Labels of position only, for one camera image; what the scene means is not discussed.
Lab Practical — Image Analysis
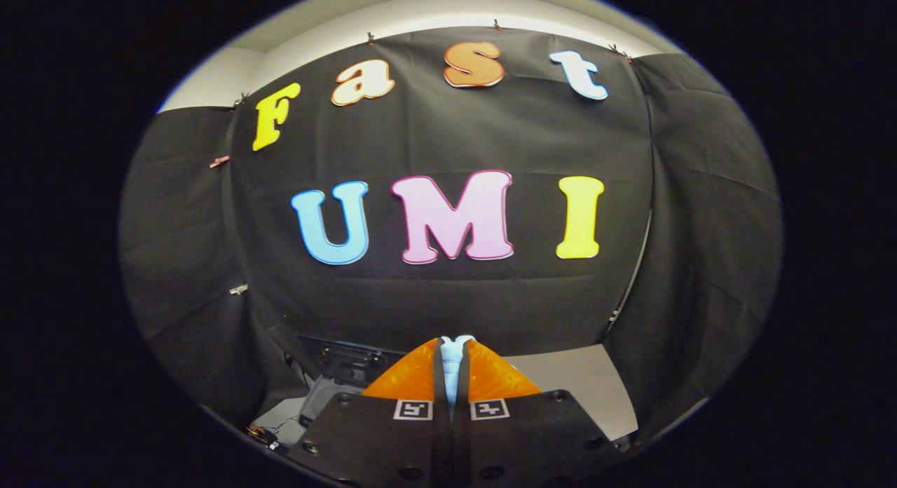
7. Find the light blue polo shirt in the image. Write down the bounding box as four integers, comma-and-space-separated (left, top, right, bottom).
439, 334, 479, 408

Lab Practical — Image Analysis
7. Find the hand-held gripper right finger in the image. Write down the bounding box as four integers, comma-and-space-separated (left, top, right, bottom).
453, 338, 622, 488

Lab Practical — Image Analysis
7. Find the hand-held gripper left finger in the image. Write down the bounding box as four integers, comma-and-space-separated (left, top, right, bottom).
286, 337, 454, 488

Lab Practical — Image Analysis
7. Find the thin cable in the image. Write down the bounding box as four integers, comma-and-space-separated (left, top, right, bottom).
605, 209, 655, 326

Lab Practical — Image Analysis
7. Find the light grey flat surface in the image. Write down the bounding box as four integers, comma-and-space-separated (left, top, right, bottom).
506, 343, 640, 443

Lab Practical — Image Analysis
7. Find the grey washing machine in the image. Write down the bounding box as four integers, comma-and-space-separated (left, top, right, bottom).
249, 334, 393, 452

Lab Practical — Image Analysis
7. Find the black backdrop cloth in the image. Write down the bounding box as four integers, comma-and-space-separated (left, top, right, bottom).
118, 27, 784, 447

